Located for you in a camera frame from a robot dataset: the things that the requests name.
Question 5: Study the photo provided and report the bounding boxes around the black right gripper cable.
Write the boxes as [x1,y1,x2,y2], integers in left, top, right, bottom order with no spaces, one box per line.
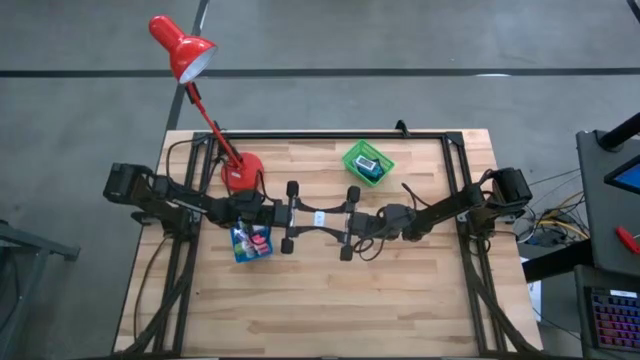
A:
[352,182,419,263]

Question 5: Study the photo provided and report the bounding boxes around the tangled floor cables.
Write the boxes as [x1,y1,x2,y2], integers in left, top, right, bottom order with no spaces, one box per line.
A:
[514,168,592,250]

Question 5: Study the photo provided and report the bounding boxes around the black slanted post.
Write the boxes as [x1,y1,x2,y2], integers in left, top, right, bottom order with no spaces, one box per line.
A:
[597,112,640,152]

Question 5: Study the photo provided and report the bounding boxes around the red-handled screwdriver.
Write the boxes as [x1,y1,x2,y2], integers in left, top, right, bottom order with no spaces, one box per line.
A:
[614,225,640,256]

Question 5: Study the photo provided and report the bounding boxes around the black side table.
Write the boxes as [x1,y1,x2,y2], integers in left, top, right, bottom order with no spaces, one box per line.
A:
[0,218,81,360]

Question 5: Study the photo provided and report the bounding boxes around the backlit laptop keyboard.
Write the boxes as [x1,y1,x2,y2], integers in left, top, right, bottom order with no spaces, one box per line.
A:
[583,285,640,355]

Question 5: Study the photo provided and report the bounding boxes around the blue plastic basket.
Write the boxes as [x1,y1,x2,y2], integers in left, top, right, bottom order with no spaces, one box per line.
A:
[229,221,275,265]

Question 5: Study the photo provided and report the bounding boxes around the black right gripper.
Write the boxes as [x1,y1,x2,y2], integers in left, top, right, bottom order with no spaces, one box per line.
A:
[322,185,375,263]

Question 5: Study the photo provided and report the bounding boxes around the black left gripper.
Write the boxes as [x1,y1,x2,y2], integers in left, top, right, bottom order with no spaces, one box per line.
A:
[272,180,326,256]

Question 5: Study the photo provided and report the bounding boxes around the black aluminium rig frame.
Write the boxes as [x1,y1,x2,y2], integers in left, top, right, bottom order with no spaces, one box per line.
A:
[113,130,544,359]

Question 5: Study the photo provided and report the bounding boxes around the red desk lamp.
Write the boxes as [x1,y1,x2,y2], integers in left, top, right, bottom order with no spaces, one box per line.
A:
[148,14,266,194]

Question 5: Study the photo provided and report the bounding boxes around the blue lit screen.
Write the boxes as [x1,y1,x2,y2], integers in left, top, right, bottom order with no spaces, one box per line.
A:
[603,155,640,195]

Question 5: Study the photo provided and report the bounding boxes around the green plastic basket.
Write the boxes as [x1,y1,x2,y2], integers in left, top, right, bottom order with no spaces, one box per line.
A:
[340,138,396,189]

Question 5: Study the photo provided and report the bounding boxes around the grey side desk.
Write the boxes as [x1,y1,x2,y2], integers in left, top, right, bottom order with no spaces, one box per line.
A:
[576,128,640,277]

